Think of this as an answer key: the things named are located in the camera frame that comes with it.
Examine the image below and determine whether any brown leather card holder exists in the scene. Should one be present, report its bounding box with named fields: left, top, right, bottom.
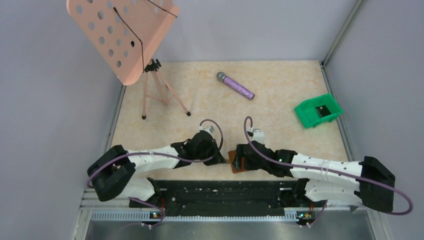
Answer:
left=228, top=150, right=248, bottom=174

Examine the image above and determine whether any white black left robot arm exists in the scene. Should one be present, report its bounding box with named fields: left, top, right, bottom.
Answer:
left=87, top=130, right=226, bottom=207

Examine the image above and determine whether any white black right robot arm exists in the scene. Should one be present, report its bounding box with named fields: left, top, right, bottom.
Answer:
left=228, top=141, right=396, bottom=213

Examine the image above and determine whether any black card in bin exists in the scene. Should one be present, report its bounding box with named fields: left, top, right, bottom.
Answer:
left=315, top=105, right=332, bottom=118

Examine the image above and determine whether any purple glitter microphone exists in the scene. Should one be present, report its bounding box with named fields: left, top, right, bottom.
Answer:
left=216, top=71, right=255, bottom=101

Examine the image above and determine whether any green plastic bin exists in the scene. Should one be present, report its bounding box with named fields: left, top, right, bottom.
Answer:
left=294, top=93, right=344, bottom=129

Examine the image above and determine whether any pink music stand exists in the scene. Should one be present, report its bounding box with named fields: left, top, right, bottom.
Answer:
left=66, top=0, right=191, bottom=119

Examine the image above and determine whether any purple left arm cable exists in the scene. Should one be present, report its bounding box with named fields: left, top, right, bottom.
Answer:
left=86, top=119, right=225, bottom=229

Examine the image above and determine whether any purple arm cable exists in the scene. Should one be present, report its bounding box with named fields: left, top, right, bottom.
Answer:
left=86, top=119, right=225, bottom=229
left=243, top=115, right=414, bottom=229

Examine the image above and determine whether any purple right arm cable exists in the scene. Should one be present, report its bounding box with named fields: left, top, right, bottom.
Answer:
left=243, top=115, right=414, bottom=229

